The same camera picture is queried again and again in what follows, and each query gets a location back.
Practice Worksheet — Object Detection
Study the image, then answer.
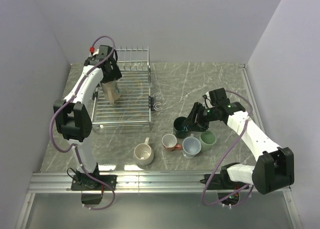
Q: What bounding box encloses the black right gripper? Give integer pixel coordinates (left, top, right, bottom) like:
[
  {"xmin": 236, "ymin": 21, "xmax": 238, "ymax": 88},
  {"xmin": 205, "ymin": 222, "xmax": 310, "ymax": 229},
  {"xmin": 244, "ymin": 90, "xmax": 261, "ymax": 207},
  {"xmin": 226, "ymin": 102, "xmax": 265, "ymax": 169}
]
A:
[{"xmin": 181, "ymin": 101, "xmax": 219, "ymax": 133}]

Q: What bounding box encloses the dark green mug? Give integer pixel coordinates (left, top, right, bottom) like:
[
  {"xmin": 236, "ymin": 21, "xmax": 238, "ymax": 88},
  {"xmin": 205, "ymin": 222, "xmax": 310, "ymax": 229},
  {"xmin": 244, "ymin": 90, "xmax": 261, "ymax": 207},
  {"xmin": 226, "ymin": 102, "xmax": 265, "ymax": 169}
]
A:
[{"xmin": 173, "ymin": 116, "xmax": 192, "ymax": 139}]

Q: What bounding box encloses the beige dragon pattern mug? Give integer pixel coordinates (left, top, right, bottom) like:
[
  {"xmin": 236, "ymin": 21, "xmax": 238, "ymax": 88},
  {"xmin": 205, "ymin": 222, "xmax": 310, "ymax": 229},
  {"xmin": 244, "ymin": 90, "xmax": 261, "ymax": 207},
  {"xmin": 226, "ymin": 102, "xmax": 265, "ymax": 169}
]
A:
[{"xmin": 101, "ymin": 80, "xmax": 121, "ymax": 106}]

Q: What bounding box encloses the silver wire dish rack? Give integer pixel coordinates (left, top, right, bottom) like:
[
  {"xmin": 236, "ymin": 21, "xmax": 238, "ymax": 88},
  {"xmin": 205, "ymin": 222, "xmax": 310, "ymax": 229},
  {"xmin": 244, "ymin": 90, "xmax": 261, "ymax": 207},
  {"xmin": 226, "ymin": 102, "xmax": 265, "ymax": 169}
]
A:
[{"xmin": 91, "ymin": 47, "xmax": 162, "ymax": 132}]

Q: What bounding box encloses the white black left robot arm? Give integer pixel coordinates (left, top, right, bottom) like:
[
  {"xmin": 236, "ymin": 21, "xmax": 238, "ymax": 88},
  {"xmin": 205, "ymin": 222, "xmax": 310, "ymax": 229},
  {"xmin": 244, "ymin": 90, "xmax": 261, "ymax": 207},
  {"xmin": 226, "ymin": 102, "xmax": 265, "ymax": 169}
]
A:
[{"xmin": 51, "ymin": 45, "xmax": 122, "ymax": 190}]

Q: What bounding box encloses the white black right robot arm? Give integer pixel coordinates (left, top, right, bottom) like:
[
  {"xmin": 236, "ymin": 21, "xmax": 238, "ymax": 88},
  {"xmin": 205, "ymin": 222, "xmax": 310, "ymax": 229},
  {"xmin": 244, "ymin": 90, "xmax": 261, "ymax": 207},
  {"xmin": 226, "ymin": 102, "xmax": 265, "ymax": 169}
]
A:
[{"xmin": 182, "ymin": 102, "xmax": 295, "ymax": 195}]

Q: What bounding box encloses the light green mug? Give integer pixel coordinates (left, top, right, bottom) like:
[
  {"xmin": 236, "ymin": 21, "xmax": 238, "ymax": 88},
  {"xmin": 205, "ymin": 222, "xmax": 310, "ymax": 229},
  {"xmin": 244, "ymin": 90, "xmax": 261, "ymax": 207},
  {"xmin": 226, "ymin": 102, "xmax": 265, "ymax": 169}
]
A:
[{"xmin": 199, "ymin": 130, "xmax": 217, "ymax": 152}]

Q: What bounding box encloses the light blue mug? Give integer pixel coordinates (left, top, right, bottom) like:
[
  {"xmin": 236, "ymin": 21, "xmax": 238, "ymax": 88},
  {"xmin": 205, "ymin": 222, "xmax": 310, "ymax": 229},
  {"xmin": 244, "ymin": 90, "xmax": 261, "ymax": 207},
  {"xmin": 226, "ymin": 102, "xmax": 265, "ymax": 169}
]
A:
[{"xmin": 182, "ymin": 134, "xmax": 202, "ymax": 159}]

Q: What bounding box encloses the pink white mug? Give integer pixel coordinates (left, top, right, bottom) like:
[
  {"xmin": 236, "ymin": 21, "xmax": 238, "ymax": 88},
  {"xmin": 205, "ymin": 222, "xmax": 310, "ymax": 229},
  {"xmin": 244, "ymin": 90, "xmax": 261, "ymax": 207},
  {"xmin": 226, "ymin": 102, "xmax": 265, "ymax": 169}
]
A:
[{"xmin": 161, "ymin": 134, "xmax": 183, "ymax": 152}]

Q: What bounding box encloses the beige speckled round mug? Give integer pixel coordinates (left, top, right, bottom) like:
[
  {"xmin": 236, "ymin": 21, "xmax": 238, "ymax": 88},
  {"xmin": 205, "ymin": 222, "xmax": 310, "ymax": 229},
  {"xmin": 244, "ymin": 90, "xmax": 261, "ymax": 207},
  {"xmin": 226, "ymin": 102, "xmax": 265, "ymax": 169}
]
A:
[{"xmin": 133, "ymin": 137, "xmax": 154, "ymax": 166}]

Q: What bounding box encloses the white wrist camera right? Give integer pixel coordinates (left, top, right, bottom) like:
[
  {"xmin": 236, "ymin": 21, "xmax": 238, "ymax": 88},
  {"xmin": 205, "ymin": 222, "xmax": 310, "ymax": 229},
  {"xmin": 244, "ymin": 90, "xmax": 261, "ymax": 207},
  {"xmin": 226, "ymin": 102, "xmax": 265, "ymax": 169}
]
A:
[{"xmin": 202, "ymin": 88, "xmax": 230, "ymax": 109}]

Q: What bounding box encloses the aluminium side rail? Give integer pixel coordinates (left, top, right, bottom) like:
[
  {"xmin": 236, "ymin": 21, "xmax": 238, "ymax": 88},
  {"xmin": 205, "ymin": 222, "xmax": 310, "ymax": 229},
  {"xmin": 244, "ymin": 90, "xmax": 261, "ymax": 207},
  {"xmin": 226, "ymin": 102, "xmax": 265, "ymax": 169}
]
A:
[{"xmin": 238, "ymin": 63, "xmax": 264, "ymax": 131}]

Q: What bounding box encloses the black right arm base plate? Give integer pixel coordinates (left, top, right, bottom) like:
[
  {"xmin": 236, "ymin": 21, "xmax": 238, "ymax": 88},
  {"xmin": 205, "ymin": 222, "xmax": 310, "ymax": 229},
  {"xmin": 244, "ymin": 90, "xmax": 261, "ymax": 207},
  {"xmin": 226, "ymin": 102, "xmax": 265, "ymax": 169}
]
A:
[{"xmin": 207, "ymin": 171, "xmax": 246, "ymax": 190}]

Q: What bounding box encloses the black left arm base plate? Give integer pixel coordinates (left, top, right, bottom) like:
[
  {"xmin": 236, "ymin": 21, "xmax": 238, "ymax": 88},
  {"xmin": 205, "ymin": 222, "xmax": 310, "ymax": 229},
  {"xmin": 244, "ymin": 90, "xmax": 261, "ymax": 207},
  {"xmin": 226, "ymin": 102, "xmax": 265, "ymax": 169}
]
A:
[{"xmin": 70, "ymin": 173, "xmax": 117, "ymax": 191}]

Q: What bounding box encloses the aluminium mounting rail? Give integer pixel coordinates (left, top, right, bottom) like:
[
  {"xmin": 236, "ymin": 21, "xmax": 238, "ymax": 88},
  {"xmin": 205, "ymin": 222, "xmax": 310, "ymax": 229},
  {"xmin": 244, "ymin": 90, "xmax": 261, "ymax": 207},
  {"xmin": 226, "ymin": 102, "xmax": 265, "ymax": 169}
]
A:
[{"xmin": 27, "ymin": 170, "xmax": 206, "ymax": 194}]

